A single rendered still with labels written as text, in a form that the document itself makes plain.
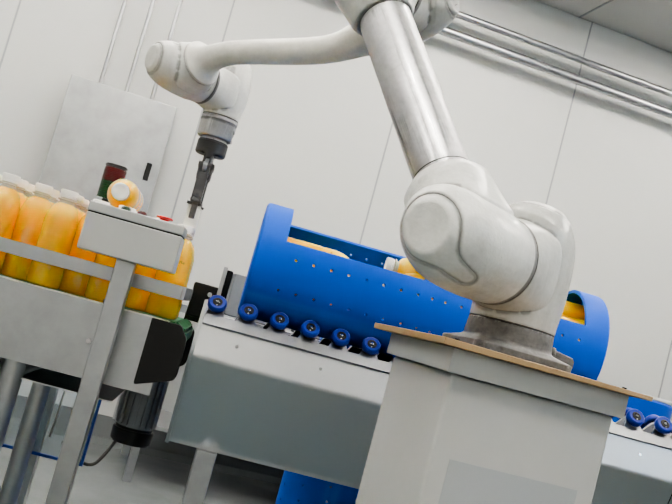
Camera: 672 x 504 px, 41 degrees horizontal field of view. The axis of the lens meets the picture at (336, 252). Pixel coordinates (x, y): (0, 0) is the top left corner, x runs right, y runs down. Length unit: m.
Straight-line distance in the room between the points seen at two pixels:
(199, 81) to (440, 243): 0.91
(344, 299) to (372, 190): 3.56
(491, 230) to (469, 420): 0.30
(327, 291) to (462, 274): 0.74
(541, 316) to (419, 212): 0.31
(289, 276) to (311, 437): 0.38
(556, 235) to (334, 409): 0.77
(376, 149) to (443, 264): 4.30
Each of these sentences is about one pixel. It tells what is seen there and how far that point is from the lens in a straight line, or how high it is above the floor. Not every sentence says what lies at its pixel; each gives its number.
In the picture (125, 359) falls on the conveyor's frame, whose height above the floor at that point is 0.80.
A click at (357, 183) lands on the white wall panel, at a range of 5.60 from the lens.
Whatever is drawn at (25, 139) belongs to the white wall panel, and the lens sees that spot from 5.44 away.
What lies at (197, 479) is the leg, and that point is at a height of 0.56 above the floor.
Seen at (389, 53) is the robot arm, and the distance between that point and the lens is 1.64.
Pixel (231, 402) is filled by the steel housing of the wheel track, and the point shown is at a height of 0.75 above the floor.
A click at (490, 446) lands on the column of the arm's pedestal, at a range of 1.47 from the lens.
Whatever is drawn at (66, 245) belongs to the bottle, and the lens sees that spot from 2.06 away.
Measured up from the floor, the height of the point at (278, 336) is 0.93.
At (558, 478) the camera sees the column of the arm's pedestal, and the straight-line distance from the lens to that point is 1.54.
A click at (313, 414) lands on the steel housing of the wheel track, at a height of 0.77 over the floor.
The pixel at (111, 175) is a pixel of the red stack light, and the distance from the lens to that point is 2.58.
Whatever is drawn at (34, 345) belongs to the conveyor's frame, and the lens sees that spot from 2.02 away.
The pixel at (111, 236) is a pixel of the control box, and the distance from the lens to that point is 1.89.
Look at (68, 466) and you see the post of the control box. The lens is 1.96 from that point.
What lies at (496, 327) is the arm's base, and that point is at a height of 1.05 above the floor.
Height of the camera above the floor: 0.98
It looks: 5 degrees up
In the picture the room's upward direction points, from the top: 15 degrees clockwise
